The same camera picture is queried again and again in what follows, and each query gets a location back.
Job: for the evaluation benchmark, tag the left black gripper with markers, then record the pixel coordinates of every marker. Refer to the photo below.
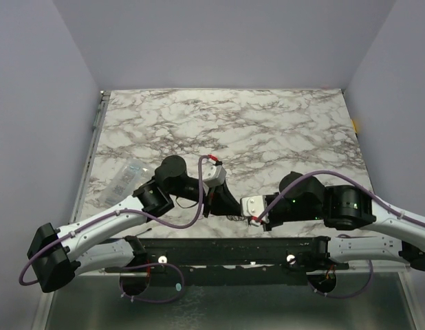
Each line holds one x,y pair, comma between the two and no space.
224,202

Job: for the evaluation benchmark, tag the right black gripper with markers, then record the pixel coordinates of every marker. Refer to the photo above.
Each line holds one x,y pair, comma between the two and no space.
267,211

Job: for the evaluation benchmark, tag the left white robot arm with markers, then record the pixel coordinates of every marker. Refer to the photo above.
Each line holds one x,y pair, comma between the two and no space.
58,255

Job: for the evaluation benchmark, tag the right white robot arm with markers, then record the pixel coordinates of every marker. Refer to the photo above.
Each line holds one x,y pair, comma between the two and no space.
343,204

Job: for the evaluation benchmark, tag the clear plastic parts box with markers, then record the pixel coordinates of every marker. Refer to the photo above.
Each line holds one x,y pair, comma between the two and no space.
124,182

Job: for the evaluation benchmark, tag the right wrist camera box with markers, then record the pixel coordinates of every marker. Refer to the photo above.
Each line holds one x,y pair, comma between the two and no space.
252,207

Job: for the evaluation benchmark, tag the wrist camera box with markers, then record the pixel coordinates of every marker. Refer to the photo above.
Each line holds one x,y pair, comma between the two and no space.
252,207
213,175

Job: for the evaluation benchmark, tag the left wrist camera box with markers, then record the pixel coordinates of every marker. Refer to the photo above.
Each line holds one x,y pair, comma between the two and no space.
213,175

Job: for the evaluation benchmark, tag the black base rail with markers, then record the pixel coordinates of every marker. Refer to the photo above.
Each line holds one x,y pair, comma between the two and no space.
234,261

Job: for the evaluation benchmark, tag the left side metal rail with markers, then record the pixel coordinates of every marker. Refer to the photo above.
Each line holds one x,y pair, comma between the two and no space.
102,106

